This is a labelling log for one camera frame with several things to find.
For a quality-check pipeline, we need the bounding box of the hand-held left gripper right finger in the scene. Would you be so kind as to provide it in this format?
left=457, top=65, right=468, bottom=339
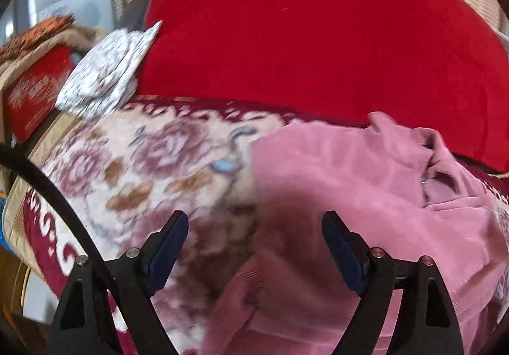
left=321, top=210, right=465, bottom=355

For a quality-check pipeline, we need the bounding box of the floral plush blanket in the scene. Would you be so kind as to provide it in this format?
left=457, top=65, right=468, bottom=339
left=8, top=95, right=509, bottom=355

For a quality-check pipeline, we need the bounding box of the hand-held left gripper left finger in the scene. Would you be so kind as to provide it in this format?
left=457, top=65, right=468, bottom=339
left=47, top=210, right=189, bottom=355

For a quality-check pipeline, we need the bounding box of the black cable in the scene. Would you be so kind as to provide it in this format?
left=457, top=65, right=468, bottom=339
left=0, top=144, right=110, bottom=266

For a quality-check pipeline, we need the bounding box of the pink corduroy jacket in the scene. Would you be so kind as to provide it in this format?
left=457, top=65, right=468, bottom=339
left=203, top=112, right=509, bottom=355

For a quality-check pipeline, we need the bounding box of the orange patterned cloth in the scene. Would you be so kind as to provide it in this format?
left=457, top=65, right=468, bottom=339
left=0, top=15, right=76, bottom=62

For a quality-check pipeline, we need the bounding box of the grey upholstered panel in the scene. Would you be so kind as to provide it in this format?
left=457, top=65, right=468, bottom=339
left=118, top=0, right=157, bottom=33

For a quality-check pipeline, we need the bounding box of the red blanket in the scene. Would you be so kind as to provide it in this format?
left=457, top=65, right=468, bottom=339
left=137, top=0, right=509, bottom=173

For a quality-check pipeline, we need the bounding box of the white patterned folded cloth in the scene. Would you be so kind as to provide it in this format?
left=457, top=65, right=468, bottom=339
left=55, top=20, right=163, bottom=119

